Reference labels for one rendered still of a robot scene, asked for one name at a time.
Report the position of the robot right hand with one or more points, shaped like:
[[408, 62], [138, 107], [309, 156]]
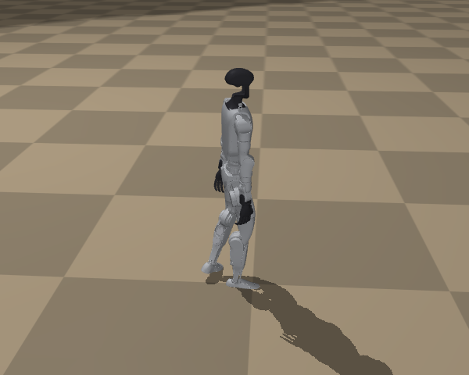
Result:
[[246, 211]]

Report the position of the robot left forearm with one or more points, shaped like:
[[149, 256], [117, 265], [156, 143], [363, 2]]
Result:
[[222, 157]]

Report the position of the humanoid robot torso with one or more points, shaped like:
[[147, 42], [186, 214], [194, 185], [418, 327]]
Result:
[[230, 143]]

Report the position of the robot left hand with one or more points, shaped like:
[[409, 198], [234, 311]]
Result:
[[218, 184]]

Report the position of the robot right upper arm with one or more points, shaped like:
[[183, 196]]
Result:
[[243, 129]]

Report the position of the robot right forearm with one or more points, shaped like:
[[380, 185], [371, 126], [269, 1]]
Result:
[[245, 182]]

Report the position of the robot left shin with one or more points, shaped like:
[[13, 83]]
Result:
[[220, 236]]

